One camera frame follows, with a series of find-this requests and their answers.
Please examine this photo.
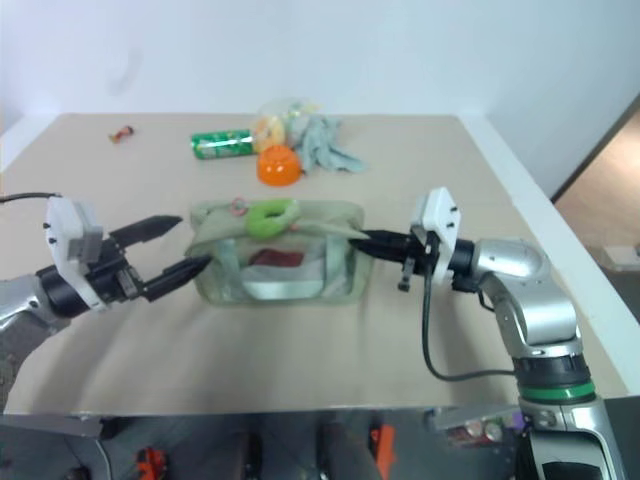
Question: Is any orange red tool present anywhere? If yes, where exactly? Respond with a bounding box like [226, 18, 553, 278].
[369, 423, 397, 477]
[136, 446, 169, 480]

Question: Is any grey metal table bracket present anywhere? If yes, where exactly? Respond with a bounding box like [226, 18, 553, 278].
[424, 404, 522, 447]

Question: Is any clear plastic bag of items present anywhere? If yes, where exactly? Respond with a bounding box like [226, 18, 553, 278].
[251, 97, 327, 154]

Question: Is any grey crumpled cloth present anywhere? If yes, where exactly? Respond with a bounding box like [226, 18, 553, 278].
[291, 114, 369, 177]

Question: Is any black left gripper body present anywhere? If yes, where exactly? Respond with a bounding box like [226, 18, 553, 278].
[83, 235, 152, 305]

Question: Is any white box on floor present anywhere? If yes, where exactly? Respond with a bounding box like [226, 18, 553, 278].
[601, 244, 640, 272]

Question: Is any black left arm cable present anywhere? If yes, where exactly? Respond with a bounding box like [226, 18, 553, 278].
[0, 191, 64, 204]

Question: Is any green soda can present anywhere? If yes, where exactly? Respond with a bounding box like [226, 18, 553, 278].
[190, 129, 257, 161]

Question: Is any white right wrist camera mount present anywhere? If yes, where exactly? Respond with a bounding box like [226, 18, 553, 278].
[409, 186, 464, 289]

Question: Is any green plush ring keychain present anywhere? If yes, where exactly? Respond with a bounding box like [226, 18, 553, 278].
[242, 197, 302, 241]

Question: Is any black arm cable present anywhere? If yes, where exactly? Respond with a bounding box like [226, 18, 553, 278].
[421, 248, 519, 382]
[0, 191, 64, 204]

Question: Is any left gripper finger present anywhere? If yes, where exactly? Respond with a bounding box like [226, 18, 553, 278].
[142, 255, 212, 304]
[110, 214, 183, 248]

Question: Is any green mesh zip pouch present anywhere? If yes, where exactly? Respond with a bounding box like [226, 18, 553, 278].
[182, 198, 377, 309]

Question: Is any dark red item inside pouch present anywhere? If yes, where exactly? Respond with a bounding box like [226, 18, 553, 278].
[248, 246, 306, 267]

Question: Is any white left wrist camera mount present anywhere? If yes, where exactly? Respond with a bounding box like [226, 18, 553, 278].
[44, 195, 114, 314]

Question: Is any orange plastic bowl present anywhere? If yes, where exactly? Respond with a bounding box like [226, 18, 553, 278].
[256, 144, 304, 188]

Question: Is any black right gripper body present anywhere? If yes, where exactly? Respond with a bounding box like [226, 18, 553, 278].
[397, 226, 441, 292]

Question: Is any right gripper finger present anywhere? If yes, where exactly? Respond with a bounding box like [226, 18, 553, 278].
[349, 238, 414, 263]
[360, 228, 417, 247]

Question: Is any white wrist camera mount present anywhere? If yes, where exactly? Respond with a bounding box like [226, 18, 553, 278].
[44, 195, 114, 314]
[409, 186, 464, 289]

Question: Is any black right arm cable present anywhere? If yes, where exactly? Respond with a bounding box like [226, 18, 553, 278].
[421, 248, 519, 382]

